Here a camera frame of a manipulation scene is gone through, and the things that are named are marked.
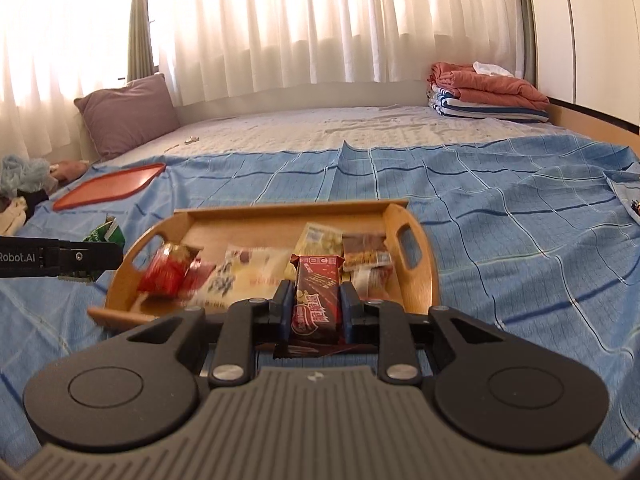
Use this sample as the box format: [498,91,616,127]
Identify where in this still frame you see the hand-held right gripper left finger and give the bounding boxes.
[117,280,294,386]

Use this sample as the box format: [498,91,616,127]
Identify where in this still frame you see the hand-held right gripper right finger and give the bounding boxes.
[341,282,506,385]

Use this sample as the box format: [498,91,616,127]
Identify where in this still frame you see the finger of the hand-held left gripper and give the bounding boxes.
[41,241,124,275]

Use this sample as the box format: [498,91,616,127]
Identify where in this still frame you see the green pea packet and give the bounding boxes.
[57,215,125,285]

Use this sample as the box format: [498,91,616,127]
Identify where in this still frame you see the dark red chocolate bar packet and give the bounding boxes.
[274,254,376,361]

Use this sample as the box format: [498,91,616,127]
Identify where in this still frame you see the brown nut bar packet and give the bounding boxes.
[342,234,392,267]
[350,265,396,303]

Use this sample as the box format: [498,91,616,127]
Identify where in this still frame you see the white pastry packet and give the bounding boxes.
[192,245,296,311]

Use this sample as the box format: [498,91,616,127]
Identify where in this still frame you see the red snack packet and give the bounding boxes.
[136,242,216,297]

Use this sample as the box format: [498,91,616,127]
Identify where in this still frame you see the large yellow snack packet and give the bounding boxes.
[299,222,346,257]

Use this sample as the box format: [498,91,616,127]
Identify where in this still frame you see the wooden serving tray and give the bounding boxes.
[87,199,441,333]

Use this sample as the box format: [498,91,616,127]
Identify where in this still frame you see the cream cloth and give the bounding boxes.
[0,196,28,236]

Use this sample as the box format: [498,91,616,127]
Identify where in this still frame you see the red plastic tray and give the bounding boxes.
[52,162,167,211]

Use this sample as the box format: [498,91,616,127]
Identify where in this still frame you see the blue-grey cloth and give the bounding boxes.
[0,155,53,196]

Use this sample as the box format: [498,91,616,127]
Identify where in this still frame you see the pink cloth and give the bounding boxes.
[50,160,92,182]

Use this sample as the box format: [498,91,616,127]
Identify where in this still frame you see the purple pillow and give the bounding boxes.
[74,73,182,161]

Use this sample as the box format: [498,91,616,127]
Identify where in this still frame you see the blue checked bedsheet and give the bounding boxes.
[0,135,640,466]

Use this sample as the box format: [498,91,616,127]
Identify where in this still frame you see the white quilted mattress cover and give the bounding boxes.
[95,105,571,166]

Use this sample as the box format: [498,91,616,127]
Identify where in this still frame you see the blue striped folded blanket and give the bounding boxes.
[426,85,550,123]

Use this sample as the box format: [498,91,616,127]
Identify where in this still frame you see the olive drape curtain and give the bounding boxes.
[127,0,156,83]
[517,0,538,91]

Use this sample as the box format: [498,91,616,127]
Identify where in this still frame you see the folded blankets stack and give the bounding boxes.
[427,61,550,111]

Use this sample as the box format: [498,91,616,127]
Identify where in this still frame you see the white folded cloth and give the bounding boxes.
[472,61,516,78]

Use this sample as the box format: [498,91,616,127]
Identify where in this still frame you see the white sheer curtain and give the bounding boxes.
[0,0,531,151]

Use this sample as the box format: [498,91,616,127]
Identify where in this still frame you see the white wardrobe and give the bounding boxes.
[522,0,640,126]

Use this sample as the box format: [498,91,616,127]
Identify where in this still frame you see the wooden bed frame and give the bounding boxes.
[545,97,640,136]

